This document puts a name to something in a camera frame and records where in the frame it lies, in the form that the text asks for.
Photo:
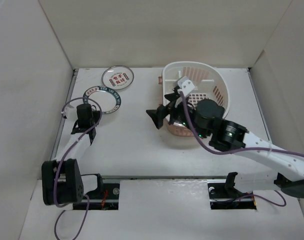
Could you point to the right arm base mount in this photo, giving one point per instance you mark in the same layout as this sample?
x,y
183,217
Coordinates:
x,y
223,195

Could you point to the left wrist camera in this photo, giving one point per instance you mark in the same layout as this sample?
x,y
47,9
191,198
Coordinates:
x,y
68,112

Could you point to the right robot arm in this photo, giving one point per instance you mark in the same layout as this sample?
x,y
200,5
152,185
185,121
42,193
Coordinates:
x,y
224,137

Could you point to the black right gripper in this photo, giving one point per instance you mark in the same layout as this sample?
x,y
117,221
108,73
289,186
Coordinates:
x,y
158,114

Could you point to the plate with red characters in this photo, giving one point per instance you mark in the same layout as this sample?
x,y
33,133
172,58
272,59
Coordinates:
x,y
117,77

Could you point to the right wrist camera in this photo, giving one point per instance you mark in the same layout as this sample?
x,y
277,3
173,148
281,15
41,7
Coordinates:
x,y
185,85

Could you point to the plate with green rim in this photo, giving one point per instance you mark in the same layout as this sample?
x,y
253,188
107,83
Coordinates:
x,y
108,99

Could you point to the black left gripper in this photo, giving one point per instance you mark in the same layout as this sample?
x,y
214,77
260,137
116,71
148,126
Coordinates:
x,y
97,115

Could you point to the white plastic dish rack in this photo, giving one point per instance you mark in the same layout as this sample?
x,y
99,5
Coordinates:
x,y
208,82

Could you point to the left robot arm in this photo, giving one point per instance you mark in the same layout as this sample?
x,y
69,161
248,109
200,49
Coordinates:
x,y
61,177

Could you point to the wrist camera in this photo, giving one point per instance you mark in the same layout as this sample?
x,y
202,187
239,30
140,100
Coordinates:
x,y
68,112
185,85

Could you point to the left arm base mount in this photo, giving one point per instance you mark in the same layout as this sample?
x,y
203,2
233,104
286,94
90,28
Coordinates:
x,y
103,193

